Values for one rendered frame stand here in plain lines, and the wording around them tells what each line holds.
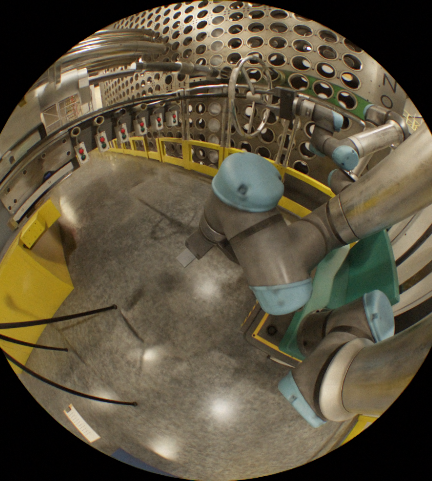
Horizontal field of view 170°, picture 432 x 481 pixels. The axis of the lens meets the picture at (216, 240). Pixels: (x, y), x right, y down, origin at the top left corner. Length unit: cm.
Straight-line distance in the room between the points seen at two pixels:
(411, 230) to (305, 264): 52
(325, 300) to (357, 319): 24
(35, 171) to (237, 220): 132
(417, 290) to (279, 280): 39
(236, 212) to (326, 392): 23
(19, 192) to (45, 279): 65
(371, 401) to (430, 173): 20
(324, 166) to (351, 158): 159
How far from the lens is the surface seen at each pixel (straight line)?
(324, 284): 53
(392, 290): 46
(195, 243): 29
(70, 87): 149
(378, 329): 28
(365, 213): 20
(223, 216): 16
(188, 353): 82
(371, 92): 220
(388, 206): 20
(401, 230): 64
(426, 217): 62
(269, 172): 16
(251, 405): 95
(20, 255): 114
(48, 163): 132
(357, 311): 31
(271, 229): 15
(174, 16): 391
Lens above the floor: 81
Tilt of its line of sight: 53 degrees down
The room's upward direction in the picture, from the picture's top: 3 degrees clockwise
